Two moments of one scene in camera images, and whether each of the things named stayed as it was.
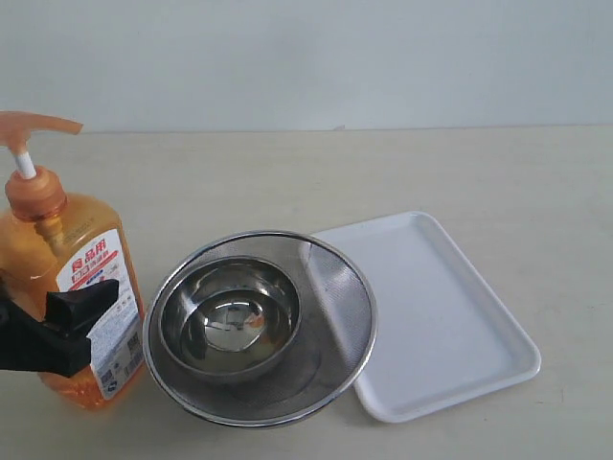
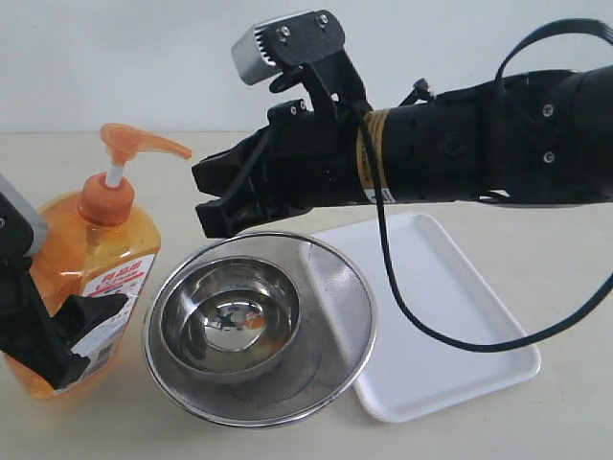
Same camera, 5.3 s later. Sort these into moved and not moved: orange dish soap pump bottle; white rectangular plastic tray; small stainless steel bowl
Moved: orange dish soap pump bottle
Not moved: small stainless steel bowl; white rectangular plastic tray
